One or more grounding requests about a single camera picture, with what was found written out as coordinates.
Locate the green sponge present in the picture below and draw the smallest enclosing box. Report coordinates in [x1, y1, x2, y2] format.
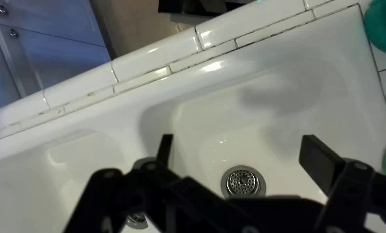
[363, 0, 386, 56]

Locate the white double basin sink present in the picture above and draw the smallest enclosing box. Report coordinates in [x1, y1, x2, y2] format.
[0, 4, 386, 233]

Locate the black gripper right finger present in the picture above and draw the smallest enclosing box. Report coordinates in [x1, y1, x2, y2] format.
[298, 133, 386, 233]

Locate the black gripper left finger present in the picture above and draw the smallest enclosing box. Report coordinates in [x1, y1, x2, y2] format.
[62, 133, 229, 233]

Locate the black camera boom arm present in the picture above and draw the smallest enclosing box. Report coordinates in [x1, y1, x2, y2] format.
[157, 0, 264, 17]

